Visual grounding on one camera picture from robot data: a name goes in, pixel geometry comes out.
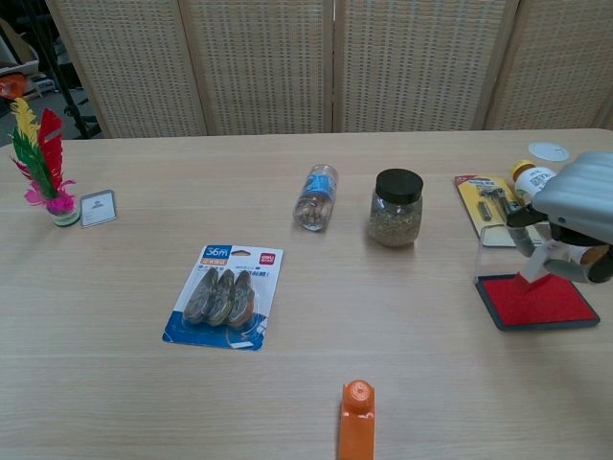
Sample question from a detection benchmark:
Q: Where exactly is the white round grommet cap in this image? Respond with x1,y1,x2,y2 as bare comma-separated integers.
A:
528,141,570,163

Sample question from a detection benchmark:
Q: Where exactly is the white label bottle yellow cap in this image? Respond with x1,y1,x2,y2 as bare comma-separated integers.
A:
509,158,605,265

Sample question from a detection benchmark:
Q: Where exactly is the colourful feather shuttlecock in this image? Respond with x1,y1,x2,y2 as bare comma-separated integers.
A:
9,95,80,228

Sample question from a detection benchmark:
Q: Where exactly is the razor in yellow blister pack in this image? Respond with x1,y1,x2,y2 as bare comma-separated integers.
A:
453,172,534,248

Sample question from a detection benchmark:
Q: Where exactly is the woven wooden folding screen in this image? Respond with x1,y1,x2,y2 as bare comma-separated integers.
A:
45,0,613,140

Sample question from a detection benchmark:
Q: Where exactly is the orange round object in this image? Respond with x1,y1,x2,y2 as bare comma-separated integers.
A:
0,74,26,100

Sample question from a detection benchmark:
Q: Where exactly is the orange glue bottle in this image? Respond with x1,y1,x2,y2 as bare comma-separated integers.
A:
336,379,377,460

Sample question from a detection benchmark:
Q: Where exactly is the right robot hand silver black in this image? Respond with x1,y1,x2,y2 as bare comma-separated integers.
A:
507,151,613,284

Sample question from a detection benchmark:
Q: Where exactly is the small white card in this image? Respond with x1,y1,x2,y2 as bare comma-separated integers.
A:
79,189,119,229

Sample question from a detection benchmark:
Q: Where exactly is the red ink pad clear lid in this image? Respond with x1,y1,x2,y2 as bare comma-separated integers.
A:
472,222,602,333

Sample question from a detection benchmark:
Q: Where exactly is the clear bottle with blue label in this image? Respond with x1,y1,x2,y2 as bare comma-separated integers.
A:
292,163,340,233

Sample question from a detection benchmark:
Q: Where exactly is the black tripod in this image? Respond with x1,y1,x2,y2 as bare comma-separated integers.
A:
26,0,100,140

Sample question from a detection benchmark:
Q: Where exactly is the correction tape blue blister pack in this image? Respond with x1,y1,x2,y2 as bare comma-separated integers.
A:
161,243,284,352

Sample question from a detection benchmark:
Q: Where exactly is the glass jar with black lid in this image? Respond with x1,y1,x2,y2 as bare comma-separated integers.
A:
367,168,425,249

